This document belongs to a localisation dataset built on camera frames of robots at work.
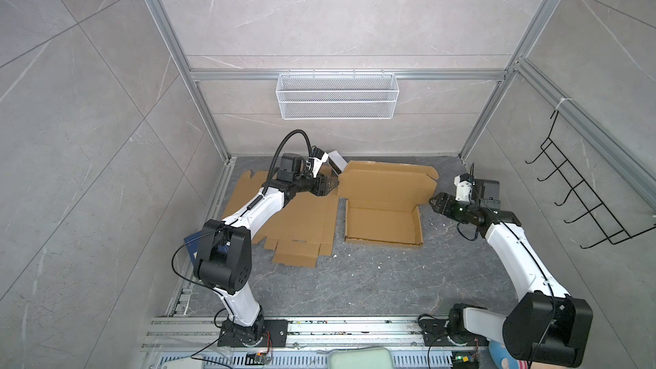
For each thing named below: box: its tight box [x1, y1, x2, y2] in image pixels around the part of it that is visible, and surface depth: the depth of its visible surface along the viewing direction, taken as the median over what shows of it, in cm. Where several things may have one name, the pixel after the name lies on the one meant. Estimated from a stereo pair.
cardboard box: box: [338, 160, 440, 247], surface depth 97 cm
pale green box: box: [327, 346, 394, 369], surface depth 68 cm
